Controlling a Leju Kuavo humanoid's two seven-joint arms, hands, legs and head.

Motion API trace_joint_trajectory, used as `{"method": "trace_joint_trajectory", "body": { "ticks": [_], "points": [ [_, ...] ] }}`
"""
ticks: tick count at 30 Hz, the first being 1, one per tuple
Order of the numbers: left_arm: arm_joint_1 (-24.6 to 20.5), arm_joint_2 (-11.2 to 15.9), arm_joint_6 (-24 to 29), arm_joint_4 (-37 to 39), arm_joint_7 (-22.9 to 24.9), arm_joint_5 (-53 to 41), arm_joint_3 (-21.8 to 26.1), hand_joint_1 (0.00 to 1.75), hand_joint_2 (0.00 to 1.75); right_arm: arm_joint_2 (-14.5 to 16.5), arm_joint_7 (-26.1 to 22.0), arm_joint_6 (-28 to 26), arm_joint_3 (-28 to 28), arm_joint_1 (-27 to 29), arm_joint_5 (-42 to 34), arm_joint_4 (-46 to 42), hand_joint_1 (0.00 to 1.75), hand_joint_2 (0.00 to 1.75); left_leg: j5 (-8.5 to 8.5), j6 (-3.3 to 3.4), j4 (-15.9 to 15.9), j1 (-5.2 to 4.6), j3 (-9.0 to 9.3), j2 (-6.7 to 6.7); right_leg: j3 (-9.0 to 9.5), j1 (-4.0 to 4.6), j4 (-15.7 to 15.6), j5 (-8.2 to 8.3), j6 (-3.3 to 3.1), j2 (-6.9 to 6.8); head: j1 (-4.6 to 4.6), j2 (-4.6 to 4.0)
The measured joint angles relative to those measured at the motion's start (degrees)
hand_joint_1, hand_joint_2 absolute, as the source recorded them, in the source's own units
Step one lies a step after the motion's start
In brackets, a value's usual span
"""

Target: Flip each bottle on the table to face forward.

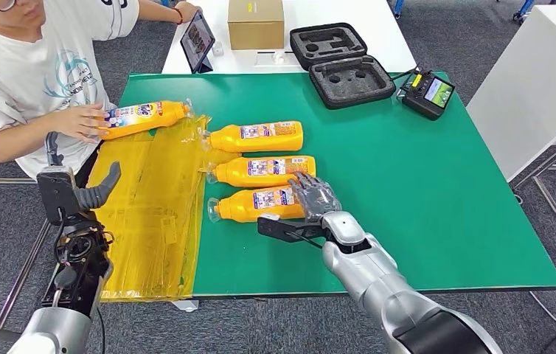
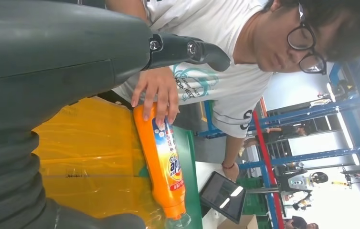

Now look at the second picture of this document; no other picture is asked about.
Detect orange detergent bottle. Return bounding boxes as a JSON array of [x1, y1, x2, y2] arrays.
[[133, 103, 191, 229]]

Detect black tablet on stand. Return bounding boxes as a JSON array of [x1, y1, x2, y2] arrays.
[[199, 171, 247, 224]]

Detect red pole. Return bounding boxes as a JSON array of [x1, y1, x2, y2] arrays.
[[251, 109, 286, 229]]

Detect brown cardboard box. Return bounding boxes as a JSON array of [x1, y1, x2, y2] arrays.
[[216, 214, 260, 229]]

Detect white humanoid robot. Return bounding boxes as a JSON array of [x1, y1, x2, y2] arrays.
[[278, 170, 329, 212]]

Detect person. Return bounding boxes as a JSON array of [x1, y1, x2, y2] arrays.
[[284, 216, 320, 229], [265, 125, 307, 143], [106, 0, 360, 184]]

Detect blue metal rack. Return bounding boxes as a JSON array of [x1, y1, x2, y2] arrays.
[[197, 57, 360, 229]]

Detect black eyeglasses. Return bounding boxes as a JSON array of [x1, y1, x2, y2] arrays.
[[286, 3, 328, 75]]

